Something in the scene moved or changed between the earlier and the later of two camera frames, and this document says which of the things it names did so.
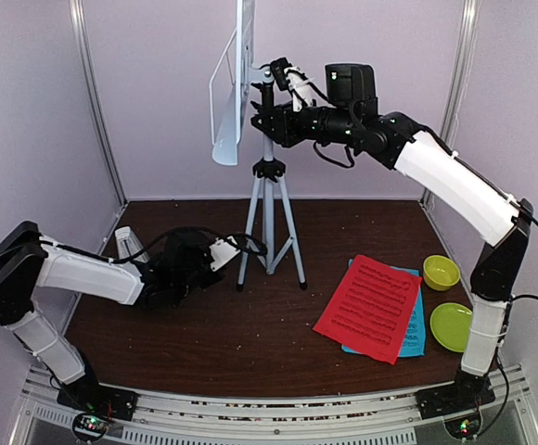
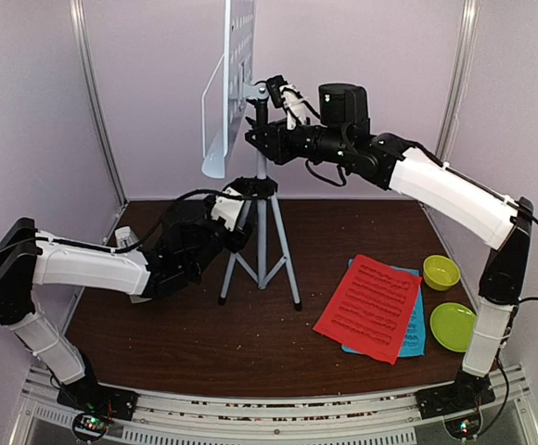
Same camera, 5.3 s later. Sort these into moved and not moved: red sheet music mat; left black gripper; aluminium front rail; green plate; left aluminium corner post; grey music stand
Moved: left black gripper; grey music stand
Not moved: green plate; red sheet music mat; left aluminium corner post; aluminium front rail
